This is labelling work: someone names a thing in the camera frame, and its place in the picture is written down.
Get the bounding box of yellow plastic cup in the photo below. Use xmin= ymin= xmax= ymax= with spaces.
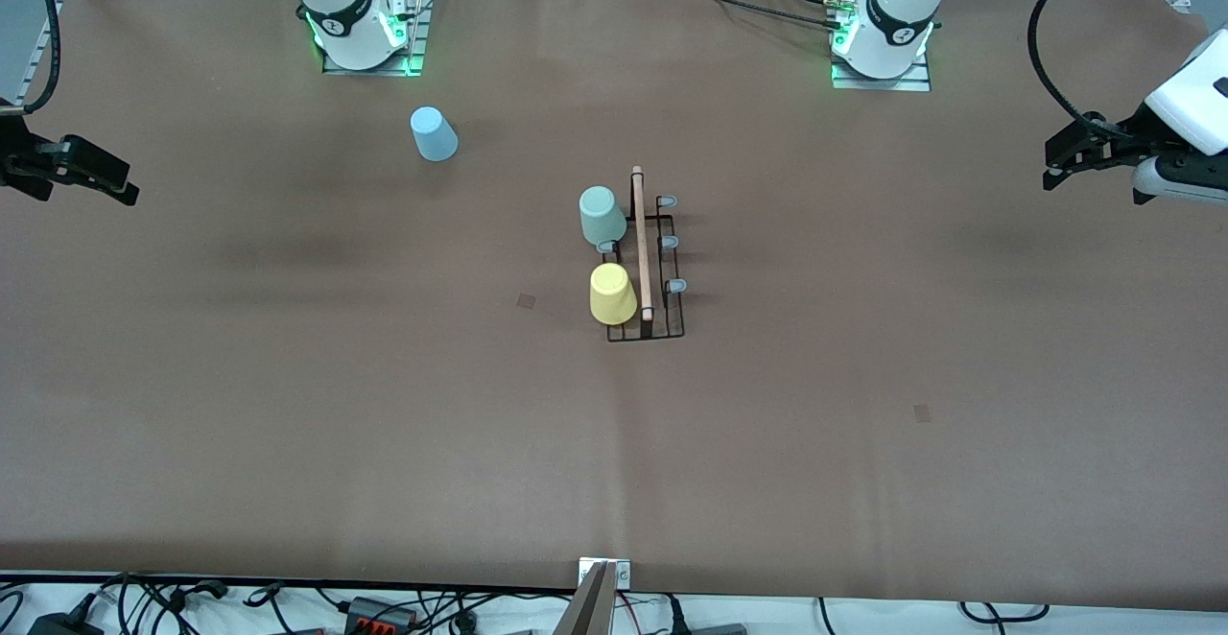
xmin=589 ymin=263 xmax=639 ymax=326

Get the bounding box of long black table cable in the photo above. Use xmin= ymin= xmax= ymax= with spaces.
xmin=614 ymin=0 xmax=850 ymax=34

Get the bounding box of black power adapter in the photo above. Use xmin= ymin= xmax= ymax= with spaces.
xmin=27 ymin=611 xmax=105 ymax=635

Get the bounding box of aluminium camera mount profile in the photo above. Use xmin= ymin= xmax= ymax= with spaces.
xmin=555 ymin=558 xmax=632 ymax=635

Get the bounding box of brown table cover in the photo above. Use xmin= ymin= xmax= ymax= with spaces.
xmin=0 ymin=0 xmax=1228 ymax=612

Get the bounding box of grey orange connector box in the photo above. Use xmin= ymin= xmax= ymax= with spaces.
xmin=343 ymin=597 xmax=423 ymax=635

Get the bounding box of perforated metal edge rail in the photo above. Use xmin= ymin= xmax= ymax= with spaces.
xmin=14 ymin=0 xmax=60 ymax=105

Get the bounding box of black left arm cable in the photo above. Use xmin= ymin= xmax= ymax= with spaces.
xmin=1028 ymin=0 xmax=1133 ymax=134

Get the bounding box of black wire cup holder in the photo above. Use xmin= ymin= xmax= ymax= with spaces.
xmin=597 ymin=165 xmax=690 ymax=343

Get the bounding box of black looped floor cable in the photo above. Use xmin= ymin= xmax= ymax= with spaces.
xmin=959 ymin=601 xmax=1051 ymax=624

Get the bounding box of light blue plastic cup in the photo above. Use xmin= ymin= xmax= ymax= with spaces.
xmin=410 ymin=106 xmax=460 ymax=163

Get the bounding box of mint green plastic cup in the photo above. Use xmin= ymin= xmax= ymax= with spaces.
xmin=579 ymin=185 xmax=628 ymax=247

